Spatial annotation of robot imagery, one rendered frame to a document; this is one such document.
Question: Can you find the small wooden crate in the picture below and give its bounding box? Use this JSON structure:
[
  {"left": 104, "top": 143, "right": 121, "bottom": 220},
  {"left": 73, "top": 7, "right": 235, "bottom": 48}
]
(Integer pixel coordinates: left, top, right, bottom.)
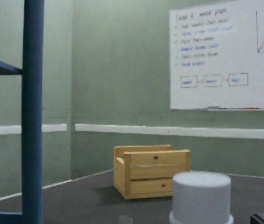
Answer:
[{"left": 114, "top": 145, "right": 190, "bottom": 199}]

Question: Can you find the blue shelving unit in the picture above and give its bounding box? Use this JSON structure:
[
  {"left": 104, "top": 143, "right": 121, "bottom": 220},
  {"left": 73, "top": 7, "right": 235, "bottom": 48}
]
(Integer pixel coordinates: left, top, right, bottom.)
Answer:
[{"left": 0, "top": 0, "right": 45, "bottom": 224}]

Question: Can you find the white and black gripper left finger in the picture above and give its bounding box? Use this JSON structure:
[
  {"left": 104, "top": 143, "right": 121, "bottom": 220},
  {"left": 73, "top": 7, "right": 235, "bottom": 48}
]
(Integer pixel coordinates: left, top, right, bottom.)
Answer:
[{"left": 118, "top": 215, "right": 133, "bottom": 224}]

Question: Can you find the grey bottle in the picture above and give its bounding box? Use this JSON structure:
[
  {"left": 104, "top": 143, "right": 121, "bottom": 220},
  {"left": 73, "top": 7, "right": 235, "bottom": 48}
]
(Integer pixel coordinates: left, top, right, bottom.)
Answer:
[{"left": 169, "top": 171, "right": 233, "bottom": 224}]

